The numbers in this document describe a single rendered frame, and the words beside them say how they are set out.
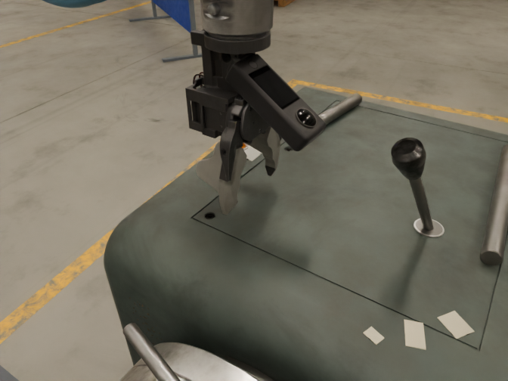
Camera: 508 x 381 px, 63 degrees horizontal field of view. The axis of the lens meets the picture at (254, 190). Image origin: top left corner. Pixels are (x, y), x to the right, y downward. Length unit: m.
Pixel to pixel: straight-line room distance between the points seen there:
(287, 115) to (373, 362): 0.25
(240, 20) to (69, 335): 1.84
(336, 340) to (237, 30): 0.31
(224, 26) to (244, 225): 0.24
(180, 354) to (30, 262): 2.12
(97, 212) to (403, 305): 2.40
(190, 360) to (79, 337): 1.67
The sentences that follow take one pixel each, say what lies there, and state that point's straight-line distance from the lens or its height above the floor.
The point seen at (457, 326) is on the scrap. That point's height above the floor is 1.26.
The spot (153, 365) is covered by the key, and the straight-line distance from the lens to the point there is 0.34.
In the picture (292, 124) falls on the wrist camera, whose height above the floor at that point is 1.40.
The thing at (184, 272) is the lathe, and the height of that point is 1.24.
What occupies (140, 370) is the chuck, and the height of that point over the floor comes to 1.20.
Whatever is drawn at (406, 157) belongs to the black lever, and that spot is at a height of 1.39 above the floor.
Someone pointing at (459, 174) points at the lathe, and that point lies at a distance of 0.69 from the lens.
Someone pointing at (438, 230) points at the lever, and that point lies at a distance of 0.56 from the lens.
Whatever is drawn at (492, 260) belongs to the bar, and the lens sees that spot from 0.54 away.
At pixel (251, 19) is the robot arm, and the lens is 0.44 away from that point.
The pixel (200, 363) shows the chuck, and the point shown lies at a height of 1.23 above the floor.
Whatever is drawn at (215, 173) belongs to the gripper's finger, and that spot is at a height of 1.32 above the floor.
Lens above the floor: 1.60
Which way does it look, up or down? 36 degrees down
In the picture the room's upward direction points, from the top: straight up
